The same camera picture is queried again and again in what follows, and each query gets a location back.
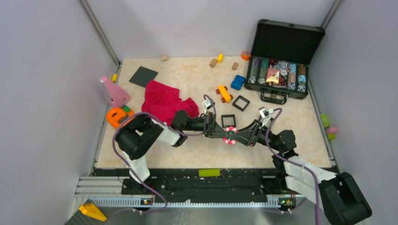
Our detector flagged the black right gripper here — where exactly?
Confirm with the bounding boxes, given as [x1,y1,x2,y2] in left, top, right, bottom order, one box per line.
[230,119,282,152]

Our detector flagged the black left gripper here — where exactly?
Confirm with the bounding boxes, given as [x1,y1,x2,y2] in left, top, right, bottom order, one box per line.
[182,112,229,138]

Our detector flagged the pink flower brooch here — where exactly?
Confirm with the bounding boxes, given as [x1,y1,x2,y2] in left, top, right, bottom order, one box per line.
[222,126,237,145]

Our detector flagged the magenta garment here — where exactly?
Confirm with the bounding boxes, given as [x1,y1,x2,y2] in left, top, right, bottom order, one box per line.
[141,80,199,126]

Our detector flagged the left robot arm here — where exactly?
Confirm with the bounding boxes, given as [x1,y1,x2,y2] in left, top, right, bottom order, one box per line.
[114,110,229,194]

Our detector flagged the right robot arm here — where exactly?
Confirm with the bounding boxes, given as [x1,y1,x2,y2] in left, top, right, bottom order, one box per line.
[227,122,373,225]

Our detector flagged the yellow toy car red wheels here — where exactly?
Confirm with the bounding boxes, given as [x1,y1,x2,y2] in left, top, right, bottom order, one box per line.
[215,85,233,103]

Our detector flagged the green flat brick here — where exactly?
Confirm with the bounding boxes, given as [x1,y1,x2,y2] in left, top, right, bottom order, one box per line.
[198,169,221,177]

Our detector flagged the blue toy car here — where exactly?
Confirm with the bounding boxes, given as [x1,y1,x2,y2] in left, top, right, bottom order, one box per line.
[230,75,245,90]

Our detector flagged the playing card box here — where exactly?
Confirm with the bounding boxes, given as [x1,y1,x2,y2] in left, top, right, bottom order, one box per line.
[266,68,280,84]

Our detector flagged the black poker chip case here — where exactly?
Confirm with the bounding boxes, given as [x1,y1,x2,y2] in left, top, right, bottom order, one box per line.
[244,19,326,105]

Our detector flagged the orange object behind case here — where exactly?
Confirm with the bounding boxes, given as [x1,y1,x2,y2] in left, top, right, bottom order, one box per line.
[241,52,251,61]

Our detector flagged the green pink toy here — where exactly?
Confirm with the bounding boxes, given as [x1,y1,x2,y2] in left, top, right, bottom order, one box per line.
[320,113,338,141]

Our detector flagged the dark grey building baseplate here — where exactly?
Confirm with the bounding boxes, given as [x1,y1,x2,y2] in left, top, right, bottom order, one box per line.
[129,66,158,88]

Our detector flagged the orange plastic toy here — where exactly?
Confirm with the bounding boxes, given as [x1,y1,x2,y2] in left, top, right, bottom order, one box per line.
[106,105,134,129]

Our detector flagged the pink plastic piece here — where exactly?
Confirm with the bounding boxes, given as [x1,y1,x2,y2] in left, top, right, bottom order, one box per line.
[99,76,131,108]

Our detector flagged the small yellow block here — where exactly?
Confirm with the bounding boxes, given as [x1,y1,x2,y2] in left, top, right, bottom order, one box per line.
[112,74,118,83]

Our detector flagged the yellow wedge brick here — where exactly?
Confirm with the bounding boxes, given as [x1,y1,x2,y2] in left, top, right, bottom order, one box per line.
[79,203,107,222]

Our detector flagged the black square frame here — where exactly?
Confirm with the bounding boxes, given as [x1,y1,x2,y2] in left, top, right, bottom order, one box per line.
[221,114,237,128]
[232,95,250,112]

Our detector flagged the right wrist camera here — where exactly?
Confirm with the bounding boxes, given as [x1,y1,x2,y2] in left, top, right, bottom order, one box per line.
[259,107,274,127]

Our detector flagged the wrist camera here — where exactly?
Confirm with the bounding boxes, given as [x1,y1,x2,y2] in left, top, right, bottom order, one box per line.
[259,107,274,127]
[202,95,215,113]

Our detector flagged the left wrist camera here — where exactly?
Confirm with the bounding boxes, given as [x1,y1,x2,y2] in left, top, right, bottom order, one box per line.
[202,95,215,113]

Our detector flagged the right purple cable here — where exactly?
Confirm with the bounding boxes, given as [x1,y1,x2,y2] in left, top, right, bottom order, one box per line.
[264,107,321,225]

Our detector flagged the purple cable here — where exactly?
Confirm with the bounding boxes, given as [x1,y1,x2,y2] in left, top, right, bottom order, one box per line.
[112,94,217,215]
[264,107,321,225]

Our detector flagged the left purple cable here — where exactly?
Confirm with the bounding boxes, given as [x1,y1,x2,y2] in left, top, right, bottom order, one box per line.
[112,94,217,215]

